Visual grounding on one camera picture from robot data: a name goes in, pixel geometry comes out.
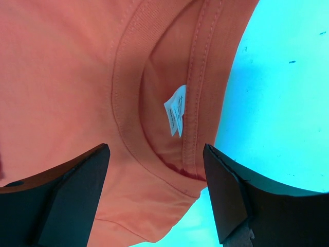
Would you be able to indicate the orange t-shirt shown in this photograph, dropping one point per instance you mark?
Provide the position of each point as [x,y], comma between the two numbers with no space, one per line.
[75,74]

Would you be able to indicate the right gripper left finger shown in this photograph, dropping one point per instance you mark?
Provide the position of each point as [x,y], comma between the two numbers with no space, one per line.
[56,207]

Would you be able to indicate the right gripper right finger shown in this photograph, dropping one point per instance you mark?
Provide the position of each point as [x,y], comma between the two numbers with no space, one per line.
[251,209]

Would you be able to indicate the white shirt label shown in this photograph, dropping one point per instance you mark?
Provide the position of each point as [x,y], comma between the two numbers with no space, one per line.
[175,109]

